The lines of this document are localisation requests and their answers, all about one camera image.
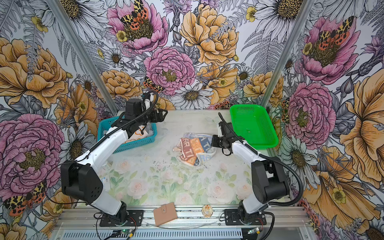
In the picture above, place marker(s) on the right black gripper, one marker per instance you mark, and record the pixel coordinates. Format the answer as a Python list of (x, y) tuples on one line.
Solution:
[(214, 142)]

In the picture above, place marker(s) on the striped grey patterned towel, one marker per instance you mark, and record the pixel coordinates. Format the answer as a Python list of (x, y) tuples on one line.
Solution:
[(195, 149)]

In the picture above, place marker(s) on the orange patterned white towel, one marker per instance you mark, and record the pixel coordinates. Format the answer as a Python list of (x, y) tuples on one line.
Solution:
[(140, 134)]

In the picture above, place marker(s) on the green plastic basket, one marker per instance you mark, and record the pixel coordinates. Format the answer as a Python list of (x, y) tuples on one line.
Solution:
[(253, 123)]

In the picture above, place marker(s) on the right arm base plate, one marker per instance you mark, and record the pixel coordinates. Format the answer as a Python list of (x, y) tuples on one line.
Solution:
[(234, 217)]

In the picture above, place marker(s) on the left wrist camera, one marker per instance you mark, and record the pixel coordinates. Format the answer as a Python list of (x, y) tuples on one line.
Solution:
[(147, 103)]

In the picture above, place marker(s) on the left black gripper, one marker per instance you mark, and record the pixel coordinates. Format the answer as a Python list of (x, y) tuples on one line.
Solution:
[(156, 119)]

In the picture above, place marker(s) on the blue white plastic packet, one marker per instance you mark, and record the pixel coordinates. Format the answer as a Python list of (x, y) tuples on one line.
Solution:
[(106, 183)]

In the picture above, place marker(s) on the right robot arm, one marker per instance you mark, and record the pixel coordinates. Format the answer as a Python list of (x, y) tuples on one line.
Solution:
[(269, 181)]

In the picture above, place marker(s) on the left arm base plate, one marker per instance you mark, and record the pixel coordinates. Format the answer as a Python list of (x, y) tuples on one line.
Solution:
[(132, 218)]

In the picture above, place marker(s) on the brown leather wallet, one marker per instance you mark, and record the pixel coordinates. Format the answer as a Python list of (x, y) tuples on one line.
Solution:
[(164, 214)]

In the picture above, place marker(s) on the teal plastic basket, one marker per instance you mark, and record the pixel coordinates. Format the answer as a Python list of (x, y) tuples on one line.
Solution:
[(106, 124)]

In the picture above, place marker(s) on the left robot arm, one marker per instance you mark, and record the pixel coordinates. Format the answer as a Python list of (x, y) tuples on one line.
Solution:
[(80, 178)]

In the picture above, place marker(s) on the aluminium front rail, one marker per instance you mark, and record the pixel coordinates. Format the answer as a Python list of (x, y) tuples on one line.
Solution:
[(277, 223)]

